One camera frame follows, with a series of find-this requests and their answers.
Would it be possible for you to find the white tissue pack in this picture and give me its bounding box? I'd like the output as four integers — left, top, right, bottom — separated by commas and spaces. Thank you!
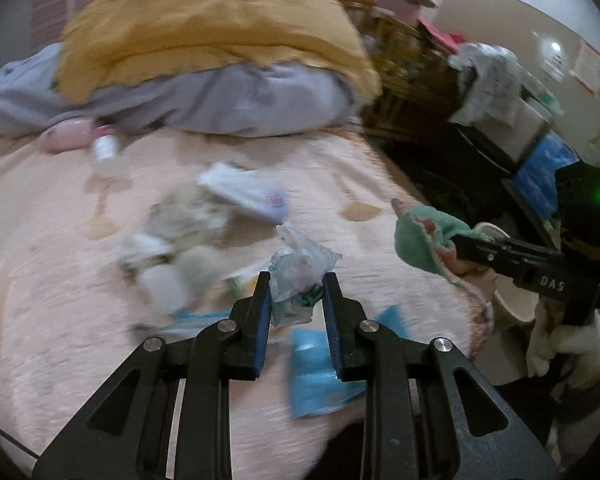
197, 161, 288, 223

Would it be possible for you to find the yellow blanket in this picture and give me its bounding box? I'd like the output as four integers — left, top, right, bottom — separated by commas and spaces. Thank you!
55, 0, 383, 106

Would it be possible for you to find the white plastic bucket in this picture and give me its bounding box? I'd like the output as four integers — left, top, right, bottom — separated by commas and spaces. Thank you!
480, 222, 541, 336

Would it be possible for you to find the white crumpled tissue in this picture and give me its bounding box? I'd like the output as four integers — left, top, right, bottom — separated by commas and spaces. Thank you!
142, 247, 216, 313

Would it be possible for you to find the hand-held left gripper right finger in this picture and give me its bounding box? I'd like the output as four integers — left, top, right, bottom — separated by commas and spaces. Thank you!
321, 271, 563, 480

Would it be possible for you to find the blue storage box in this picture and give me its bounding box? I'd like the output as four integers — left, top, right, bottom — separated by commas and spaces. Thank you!
511, 135, 579, 216

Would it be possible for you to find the wooden crib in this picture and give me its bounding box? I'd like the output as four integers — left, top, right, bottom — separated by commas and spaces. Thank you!
340, 0, 463, 146

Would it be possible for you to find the white plastic sheet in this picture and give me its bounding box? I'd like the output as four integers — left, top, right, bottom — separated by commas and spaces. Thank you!
447, 42, 523, 126

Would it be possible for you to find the person's right hand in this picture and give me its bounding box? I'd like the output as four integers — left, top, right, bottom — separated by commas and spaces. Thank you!
526, 300, 600, 391

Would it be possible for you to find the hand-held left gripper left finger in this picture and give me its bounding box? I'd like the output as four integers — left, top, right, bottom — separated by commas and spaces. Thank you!
32, 271, 272, 480

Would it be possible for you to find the grey blanket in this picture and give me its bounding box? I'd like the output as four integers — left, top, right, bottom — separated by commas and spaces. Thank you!
0, 42, 361, 137

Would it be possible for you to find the wall poster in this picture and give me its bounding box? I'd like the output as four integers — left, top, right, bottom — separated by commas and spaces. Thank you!
572, 40, 600, 97

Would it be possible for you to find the white bottle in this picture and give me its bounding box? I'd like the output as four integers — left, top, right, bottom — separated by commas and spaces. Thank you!
90, 135, 127, 181

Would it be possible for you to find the small blue packet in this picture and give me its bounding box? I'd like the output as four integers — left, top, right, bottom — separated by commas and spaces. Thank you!
377, 305, 410, 338

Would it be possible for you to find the clear plastic wrapper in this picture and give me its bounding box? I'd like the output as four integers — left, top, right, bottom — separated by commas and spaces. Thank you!
269, 221, 343, 328

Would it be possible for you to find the white box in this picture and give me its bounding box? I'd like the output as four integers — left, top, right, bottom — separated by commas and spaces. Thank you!
500, 87, 556, 161

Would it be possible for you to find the green fluffy sock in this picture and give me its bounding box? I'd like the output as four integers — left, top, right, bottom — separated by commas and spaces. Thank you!
394, 199, 486, 281

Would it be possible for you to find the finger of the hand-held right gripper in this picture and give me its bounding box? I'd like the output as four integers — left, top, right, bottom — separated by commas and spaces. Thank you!
452, 234, 531, 286
500, 237, 561, 260

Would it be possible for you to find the pink soft pouch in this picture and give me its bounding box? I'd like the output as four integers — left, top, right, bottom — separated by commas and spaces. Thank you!
37, 117, 116, 154

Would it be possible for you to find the grey white fluffy toy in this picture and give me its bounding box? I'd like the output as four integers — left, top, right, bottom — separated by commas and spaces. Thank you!
117, 185, 241, 281

